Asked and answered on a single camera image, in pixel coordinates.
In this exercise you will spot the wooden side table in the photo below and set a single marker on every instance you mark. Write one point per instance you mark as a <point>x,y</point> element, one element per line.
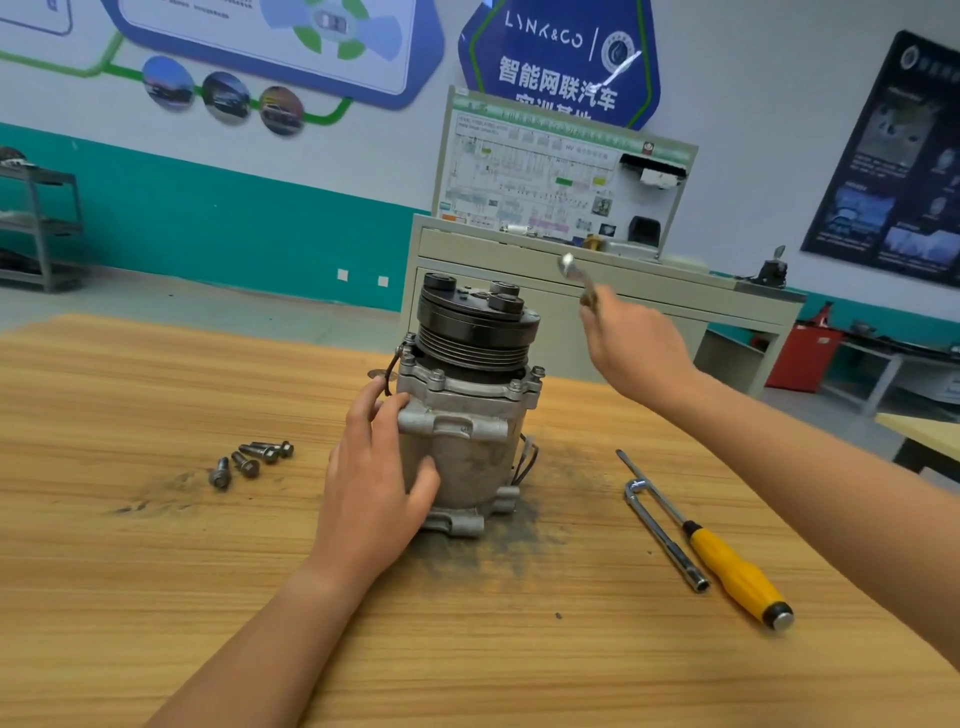
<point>923,443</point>

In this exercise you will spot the red cabinet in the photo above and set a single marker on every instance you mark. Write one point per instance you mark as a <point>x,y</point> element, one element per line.
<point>806,357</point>

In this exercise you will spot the removed bolt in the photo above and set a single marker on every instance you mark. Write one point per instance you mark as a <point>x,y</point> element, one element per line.
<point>279,447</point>
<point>245,464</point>
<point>221,473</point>
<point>260,450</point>

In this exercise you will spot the round photo wall decal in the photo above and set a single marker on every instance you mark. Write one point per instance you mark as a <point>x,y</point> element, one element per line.
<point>282,110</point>
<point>225,96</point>
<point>168,83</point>

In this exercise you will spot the grey metal compressor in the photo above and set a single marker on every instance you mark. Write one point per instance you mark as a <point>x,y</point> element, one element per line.
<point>465,405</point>

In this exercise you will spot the blue rounded infographic panel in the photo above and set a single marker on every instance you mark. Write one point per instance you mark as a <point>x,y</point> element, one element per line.
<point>240,38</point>

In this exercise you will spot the silver L-shaped socket wrench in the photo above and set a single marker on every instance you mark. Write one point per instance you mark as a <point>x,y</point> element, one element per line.
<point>663,536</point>

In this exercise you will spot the person's right hand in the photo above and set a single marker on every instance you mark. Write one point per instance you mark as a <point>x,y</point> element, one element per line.
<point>638,345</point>

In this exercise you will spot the white wiring display board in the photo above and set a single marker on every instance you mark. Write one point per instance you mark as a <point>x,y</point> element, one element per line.
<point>518,165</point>

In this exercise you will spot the blue hexagon wall sign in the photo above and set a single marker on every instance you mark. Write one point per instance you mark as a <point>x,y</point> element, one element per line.
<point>555,53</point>

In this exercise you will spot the silver combination wrench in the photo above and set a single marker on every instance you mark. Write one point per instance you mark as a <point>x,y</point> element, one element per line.
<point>576,276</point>

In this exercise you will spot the dark wall poster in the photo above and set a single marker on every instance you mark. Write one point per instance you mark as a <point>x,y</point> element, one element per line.
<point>893,165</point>

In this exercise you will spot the person's right forearm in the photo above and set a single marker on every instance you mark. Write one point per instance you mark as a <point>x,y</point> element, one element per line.
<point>833,495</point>

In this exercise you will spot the beige workbench cabinet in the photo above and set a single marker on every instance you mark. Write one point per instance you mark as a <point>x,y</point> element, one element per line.
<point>495,270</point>

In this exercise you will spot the white infographic wall panel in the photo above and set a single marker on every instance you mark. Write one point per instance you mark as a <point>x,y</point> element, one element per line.
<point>30,12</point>

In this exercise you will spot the small black device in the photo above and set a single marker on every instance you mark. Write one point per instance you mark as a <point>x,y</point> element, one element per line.
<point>773,272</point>

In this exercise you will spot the person's left forearm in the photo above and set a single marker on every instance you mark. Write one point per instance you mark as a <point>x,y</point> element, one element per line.
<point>248,660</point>

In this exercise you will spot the grey metal shelf cart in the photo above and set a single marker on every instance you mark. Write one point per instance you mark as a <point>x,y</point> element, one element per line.
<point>38,233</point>

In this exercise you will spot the person's left hand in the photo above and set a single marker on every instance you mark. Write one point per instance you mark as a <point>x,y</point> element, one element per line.
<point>368,503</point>

